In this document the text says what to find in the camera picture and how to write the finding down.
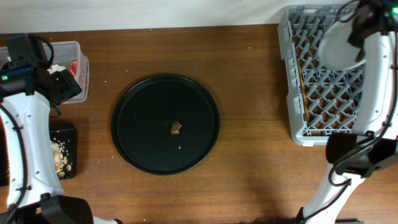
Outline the white tissue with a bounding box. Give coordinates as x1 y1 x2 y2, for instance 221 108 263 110
47 64 66 74

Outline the red strawberry snack wrapper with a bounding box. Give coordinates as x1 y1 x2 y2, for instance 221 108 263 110
68 60 78 79

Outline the light grey plate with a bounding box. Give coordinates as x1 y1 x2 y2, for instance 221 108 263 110
318 21 366 70

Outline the wooden chopstick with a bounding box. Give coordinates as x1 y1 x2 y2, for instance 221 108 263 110
297 59 310 121

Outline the brown food scrap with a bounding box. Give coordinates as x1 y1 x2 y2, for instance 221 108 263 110
170 121 182 134

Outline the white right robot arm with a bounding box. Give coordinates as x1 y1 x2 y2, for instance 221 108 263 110
295 1 397 223

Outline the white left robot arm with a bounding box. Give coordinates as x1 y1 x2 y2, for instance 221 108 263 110
1 60 105 223

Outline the grey dishwasher rack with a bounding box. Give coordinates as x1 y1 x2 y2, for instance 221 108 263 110
277 6 365 146

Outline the clear plastic bin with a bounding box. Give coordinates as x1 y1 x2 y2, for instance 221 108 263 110
1 41 89 104

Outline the black rectangular food bin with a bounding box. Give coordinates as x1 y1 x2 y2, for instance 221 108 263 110
1 123 78 187

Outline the pile of rice and seeds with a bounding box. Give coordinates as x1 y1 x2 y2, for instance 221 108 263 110
52 139 72 179

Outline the round black tray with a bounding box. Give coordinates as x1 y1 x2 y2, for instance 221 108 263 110
111 73 220 175

